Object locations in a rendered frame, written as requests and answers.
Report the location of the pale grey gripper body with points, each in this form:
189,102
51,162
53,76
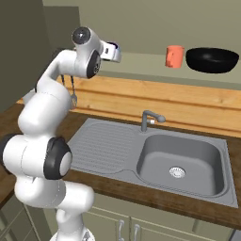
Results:
117,54

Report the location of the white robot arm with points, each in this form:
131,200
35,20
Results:
44,113

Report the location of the olive cabinet door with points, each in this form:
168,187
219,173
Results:
19,47
61,28

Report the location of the orange cup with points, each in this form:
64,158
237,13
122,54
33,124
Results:
174,57

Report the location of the dark hanging utensil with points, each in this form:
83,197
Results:
63,79

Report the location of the grey hanging fork utensil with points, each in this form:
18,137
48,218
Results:
73,97

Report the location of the grey sink tap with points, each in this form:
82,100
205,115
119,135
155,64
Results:
145,120

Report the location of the grey steel sink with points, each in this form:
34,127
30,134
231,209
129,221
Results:
109,147

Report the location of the black bowl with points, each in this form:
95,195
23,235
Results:
212,60

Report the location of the pale green cupboard door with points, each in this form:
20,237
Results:
175,232
106,227

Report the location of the pale green corner cupboard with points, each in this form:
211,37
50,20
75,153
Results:
15,219

